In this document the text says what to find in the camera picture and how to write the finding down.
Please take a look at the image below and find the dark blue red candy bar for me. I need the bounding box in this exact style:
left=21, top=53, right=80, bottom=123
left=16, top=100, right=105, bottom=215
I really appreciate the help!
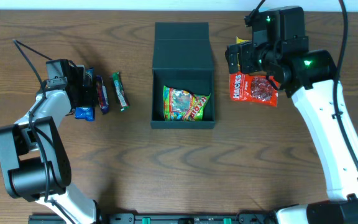
left=96, top=75, right=109, bottom=114

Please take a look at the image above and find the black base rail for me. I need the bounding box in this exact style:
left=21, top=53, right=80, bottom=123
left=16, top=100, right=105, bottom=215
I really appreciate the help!
left=27, top=213, right=278, bottom=224

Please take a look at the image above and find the blue Oreo cookie pack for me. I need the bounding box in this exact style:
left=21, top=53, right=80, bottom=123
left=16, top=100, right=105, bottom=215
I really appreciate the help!
left=75, top=68, right=96, bottom=121

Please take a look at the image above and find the red Hacks candy bag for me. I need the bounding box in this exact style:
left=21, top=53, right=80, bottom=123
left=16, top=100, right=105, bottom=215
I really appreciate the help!
left=229, top=72, right=279, bottom=107

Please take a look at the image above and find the green red candy bar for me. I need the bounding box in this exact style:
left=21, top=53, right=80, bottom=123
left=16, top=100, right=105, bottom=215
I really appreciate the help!
left=109, top=72, right=130, bottom=111

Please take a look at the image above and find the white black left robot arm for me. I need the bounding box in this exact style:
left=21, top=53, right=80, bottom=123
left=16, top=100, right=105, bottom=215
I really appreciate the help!
left=0, top=60, right=103, bottom=223

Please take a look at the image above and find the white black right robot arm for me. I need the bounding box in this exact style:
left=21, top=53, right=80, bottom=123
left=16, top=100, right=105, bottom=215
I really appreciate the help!
left=225, top=40, right=358, bottom=223

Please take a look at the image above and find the green Haribo gummy bag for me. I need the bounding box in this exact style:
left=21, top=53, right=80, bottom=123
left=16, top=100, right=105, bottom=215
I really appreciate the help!
left=163, top=86, right=210, bottom=121

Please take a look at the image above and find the yellow Hacks candy bag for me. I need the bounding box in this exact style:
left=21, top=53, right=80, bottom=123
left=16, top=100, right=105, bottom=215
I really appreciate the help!
left=236, top=37, right=253, bottom=73

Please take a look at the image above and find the dark green gift box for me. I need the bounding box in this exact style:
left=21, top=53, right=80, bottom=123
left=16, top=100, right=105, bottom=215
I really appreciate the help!
left=150, top=22, right=216, bottom=129

